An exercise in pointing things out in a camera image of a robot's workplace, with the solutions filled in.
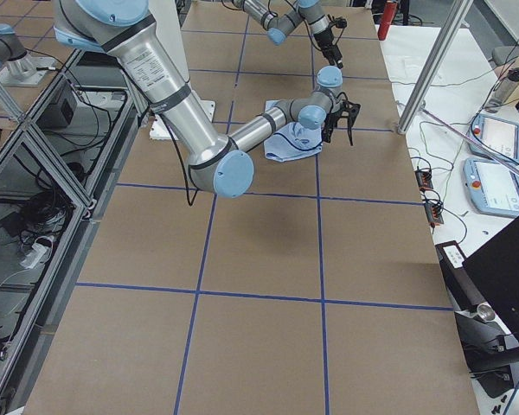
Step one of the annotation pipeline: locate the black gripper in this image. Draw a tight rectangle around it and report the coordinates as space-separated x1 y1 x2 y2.
314 29 344 69
321 112 341 143

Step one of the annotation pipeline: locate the light blue t-shirt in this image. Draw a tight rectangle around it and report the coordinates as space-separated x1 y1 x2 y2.
263 122 323 163

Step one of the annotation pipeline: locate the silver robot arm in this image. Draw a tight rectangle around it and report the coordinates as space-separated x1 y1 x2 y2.
54 1 346 198
232 0 348 69

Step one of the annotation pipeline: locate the red cylinder bottle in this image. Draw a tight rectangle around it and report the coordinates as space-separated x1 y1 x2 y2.
377 0 398 41

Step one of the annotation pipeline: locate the orange black connector box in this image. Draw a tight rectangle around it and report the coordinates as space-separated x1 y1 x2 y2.
414 169 433 191

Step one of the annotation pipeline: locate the clear water bottle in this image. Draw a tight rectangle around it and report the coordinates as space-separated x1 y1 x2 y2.
484 67 519 113

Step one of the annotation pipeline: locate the near blue teach pendant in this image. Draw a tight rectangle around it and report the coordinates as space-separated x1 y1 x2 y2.
463 157 519 218

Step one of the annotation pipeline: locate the blue teach pendant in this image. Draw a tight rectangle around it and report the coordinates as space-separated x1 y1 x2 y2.
469 114 519 163
463 157 519 218

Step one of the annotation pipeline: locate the far blue teach pendant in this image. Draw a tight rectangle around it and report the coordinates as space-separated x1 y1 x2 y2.
469 114 519 163

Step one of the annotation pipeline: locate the black laptop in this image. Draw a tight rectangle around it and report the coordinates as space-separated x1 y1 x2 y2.
463 216 519 341

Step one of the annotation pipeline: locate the black monitor stand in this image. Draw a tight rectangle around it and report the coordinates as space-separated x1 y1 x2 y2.
435 241 519 398

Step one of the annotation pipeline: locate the white power strip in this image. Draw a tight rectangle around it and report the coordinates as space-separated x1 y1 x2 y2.
20 242 52 269

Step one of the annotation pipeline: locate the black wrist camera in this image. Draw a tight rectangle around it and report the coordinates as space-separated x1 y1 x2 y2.
337 99 361 146
330 16 348 29

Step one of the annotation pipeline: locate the aluminium frame post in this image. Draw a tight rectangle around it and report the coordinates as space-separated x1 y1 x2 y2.
397 0 473 135

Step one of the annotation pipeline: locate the grabber stick with green handle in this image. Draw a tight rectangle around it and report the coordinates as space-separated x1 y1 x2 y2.
420 109 519 176

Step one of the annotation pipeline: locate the aluminium frame rack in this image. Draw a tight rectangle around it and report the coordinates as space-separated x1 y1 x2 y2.
0 51 138 414

